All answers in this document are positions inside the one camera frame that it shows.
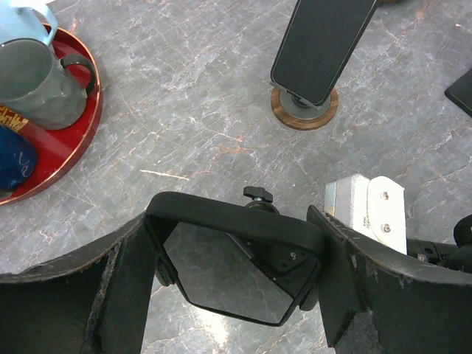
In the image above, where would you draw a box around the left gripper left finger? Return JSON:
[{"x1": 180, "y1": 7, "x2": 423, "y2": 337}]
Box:
[{"x1": 1, "y1": 213, "x2": 159, "y2": 353}]

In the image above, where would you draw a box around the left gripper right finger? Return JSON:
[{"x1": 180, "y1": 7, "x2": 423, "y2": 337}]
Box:
[{"x1": 307, "y1": 206, "x2": 471, "y2": 353}]

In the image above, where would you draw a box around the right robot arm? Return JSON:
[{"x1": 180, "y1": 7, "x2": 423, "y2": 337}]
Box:
[{"x1": 406, "y1": 215, "x2": 472, "y2": 274}]

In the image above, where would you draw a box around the black phone on wooden stand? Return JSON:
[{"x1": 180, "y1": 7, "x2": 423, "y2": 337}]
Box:
[{"x1": 271, "y1": 0, "x2": 378, "y2": 106}]

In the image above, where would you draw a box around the red round tray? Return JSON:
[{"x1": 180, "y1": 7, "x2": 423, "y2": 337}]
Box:
[{"x1": 1, "y1": 27, "x2": 103, "y2": 205}]

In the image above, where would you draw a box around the dark blue mug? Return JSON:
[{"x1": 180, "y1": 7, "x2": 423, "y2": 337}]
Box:
[{"x1": 1, "y1": 125, "x2": 38, "y2": 195}]

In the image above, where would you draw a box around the grey green mug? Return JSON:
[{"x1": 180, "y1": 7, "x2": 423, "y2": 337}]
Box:
[{"x1": 1, "y1": 38, "x2": 97, "y2": 130}]

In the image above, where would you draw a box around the light blue mug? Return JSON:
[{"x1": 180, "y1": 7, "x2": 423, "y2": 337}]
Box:
[{"x1": 1, "y1": 1, "x2": 58, "y2": 48}]

